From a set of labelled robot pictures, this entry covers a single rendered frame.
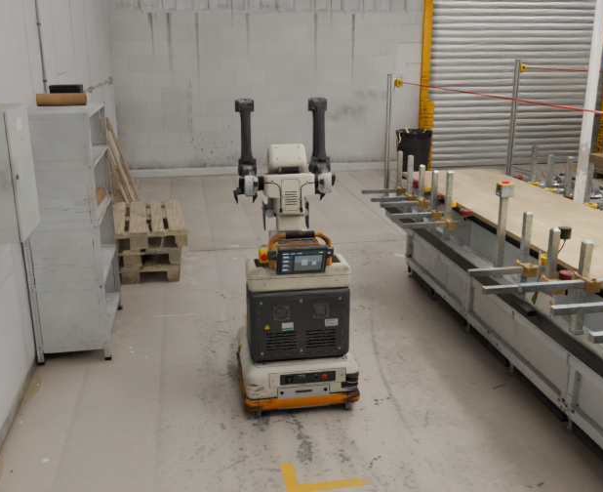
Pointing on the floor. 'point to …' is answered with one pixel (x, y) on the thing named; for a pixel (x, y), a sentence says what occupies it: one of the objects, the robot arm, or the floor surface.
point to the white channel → (590, 100)
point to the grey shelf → (71, 231)
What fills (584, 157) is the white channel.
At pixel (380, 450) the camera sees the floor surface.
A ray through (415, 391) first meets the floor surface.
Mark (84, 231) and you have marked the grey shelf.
